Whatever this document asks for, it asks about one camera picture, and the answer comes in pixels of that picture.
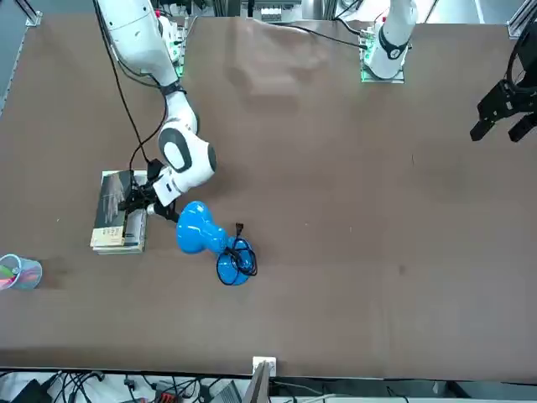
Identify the black and cream book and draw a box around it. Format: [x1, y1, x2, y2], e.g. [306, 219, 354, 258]
[90, 170, 149, 249]

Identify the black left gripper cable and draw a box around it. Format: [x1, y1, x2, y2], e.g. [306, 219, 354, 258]
[505, 28, 537, 87]

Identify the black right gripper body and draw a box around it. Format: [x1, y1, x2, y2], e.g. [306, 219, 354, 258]
[127, 175, 159, 210]

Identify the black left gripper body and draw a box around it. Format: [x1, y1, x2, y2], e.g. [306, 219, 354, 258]
[514, 81, 537, 113]

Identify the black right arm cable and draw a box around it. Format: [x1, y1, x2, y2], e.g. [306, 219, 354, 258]
[94, 0, 164, 181]

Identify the clear plastic pen cup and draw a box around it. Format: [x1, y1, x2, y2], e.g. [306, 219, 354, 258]
[0, 253, 44, 291]

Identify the aluminium frame profile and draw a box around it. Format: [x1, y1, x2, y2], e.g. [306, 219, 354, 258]
[506, 0, 537, 39]
[23, 0, 44, 29]

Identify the blue desk lamp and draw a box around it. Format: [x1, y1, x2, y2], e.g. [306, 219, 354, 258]
[175, 200, 258, 288]

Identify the aluminium profile post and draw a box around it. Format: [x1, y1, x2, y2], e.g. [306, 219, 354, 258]
[242, 356, 279, 403]

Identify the black left base cable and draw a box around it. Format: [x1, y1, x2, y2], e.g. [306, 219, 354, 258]
[247, 18, 370, 51]

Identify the black lamp power cord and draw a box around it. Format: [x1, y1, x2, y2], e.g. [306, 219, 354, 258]
[216, 221, 258, 279]

